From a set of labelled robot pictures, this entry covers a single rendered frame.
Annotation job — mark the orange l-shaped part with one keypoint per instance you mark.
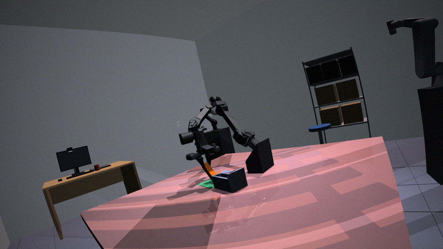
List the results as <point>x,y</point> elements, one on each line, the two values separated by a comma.
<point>209,171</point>

